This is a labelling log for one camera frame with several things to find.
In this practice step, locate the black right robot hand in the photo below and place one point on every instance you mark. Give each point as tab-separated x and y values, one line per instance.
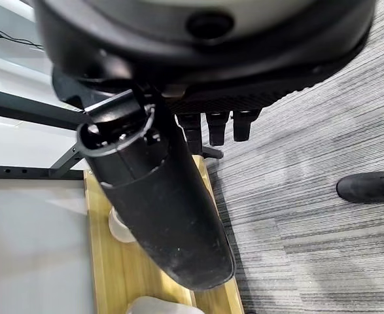
165	209

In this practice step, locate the light wooden shoe rack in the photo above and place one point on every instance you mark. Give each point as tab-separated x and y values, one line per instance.
113	278

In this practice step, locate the pale grey slipper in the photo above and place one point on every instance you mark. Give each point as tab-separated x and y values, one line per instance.
118	227
159	307

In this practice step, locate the black frame foot piece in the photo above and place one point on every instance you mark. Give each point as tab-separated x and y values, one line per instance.
213	152

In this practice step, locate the black metal table frame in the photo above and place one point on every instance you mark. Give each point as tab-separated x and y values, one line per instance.
25	109

